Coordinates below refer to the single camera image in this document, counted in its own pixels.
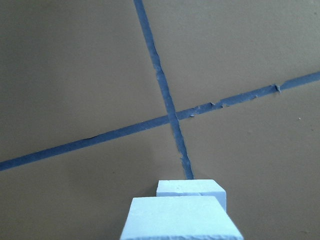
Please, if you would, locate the light blue block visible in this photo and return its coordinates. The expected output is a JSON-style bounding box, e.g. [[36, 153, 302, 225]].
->
[[156, 179, 227, 211], [120, 196, 243, 240]]

